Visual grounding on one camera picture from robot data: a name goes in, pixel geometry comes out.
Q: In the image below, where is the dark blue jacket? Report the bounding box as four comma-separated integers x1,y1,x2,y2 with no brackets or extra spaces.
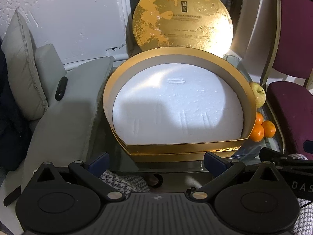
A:
0,48,33,172

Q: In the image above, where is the purple upholstered chair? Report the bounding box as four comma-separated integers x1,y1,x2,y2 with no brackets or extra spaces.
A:
246,0,313,153

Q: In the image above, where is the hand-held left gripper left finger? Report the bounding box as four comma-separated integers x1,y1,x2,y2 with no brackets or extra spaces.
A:
31,152,124,202

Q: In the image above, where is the grey sofa armrest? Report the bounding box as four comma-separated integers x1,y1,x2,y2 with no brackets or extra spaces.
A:
24,56,115,178

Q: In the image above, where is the grey cushion block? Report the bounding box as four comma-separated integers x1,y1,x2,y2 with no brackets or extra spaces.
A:
35,43,67,97

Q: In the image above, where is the white foam insert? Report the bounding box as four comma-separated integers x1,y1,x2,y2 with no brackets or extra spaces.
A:
112,62,246,146

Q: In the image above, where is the black ring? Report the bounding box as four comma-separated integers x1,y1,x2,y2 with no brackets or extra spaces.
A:
147,173,163,189

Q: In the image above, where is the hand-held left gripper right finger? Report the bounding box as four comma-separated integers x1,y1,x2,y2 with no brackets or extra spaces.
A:
188,151,284,202

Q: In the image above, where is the yellow-green apple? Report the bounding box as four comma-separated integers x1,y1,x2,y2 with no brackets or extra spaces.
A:
249,82,266,109

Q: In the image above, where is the glass desktop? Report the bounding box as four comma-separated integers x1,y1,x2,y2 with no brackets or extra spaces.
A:
97,54,287,177

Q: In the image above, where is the black strap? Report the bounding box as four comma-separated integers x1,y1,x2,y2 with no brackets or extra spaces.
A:
3,185,22,207

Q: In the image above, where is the grey pillow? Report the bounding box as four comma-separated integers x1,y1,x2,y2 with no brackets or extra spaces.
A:
1,7,49,121

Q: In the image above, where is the black oval remote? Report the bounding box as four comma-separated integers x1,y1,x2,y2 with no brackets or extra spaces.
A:
54,76,68,101

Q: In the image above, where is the gold round box lid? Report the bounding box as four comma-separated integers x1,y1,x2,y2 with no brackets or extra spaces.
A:
126,0,233,60

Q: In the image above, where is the gold round gift box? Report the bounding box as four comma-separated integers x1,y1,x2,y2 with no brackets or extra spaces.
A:
103,47,257,163

